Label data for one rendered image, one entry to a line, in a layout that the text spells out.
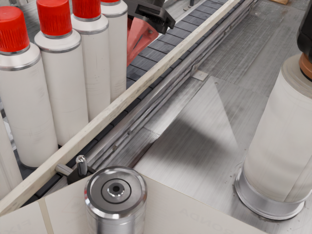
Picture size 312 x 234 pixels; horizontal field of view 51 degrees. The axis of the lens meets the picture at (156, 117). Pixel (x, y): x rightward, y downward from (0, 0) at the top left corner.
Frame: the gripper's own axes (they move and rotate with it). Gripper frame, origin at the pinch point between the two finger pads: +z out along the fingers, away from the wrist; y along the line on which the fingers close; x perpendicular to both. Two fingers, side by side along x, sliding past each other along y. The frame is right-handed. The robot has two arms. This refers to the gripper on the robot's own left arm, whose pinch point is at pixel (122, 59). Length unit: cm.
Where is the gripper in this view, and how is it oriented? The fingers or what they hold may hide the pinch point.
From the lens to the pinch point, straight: 54.4
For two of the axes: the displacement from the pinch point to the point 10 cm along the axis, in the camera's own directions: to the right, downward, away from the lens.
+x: 3.3, 0.4, 9.4
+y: 8.6, 3.9, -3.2
